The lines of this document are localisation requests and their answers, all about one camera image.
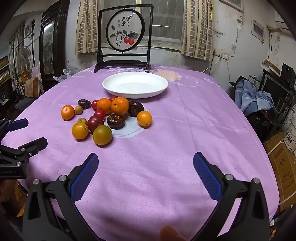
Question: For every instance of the dark wooden cabinet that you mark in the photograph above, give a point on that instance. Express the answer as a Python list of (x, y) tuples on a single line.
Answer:
[(49, 46)]

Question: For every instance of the cardboard box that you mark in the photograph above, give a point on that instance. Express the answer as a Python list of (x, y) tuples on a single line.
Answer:
[(283, 171)]

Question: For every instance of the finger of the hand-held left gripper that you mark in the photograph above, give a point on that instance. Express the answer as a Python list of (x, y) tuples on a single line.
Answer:
[(34, 144), (17, 124)]

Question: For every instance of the dark red plum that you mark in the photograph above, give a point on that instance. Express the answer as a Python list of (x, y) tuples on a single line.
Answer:
[(95, 123)]

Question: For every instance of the framed round painting stand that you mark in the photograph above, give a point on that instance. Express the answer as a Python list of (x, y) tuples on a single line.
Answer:
[(124, 30)]

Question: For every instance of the chair with cushion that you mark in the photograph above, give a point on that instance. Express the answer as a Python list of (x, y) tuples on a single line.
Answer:
[(32, 87)]

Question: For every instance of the large orange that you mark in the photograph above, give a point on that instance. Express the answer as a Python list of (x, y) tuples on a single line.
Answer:
[(120, 106)]

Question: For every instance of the dark purple passion fruit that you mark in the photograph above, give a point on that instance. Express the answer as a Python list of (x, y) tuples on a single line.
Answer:
[(84, 103), (135, 108), (115, 121)]

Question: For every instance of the white oval plate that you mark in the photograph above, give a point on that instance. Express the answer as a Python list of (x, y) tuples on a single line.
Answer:
[(135, 84)]

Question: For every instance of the wall power strip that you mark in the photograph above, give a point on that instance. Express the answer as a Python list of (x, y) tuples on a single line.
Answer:
[(221, 54)]

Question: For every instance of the window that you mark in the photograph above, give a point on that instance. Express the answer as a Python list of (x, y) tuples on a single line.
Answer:
[(168, 23)]

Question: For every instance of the small framed wall picture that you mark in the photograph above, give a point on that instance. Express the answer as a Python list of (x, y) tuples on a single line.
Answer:
[(257, 30)]

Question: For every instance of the greenish orange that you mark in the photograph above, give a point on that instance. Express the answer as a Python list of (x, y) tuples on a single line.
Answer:
[(102, 134)]

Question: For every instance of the small yellow-green fruit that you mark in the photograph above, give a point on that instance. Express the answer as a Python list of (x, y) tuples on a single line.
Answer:
[(78, 109), (82, 120)]

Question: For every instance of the white bucket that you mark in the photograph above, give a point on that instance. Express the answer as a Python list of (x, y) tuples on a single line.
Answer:
[(291, 136)]

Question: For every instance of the blue clothes pile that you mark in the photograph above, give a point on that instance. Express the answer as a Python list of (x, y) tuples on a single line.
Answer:
[(252, 97)]

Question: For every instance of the striped beige curtain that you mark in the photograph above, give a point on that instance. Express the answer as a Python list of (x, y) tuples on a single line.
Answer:
[(197, 27), (89, 25)]

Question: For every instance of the small orange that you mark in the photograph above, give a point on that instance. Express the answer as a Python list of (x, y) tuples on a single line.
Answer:
[(144, 118), (104, 106), (67, 112), (80, 131)]

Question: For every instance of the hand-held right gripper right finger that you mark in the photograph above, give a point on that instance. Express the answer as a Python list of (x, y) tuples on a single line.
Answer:
[(207, 176)]

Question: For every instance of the purple printed tablecloth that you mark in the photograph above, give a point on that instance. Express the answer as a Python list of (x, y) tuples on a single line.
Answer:
[(161, 139)]

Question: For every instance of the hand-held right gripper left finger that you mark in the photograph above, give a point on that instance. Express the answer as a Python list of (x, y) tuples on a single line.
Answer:
[(84, 176)]

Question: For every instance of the clear plastic bag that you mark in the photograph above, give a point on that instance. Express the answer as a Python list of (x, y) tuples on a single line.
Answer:
[(64, 75)]

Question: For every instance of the person's right hand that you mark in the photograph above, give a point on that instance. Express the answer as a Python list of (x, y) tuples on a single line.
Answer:
[(170, 234)]

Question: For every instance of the black speaker box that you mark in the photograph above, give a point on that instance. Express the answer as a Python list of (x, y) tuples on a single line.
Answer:
[(288, 70)]

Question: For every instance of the standing fan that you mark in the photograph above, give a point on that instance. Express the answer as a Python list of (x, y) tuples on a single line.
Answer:
[(24, 55)]

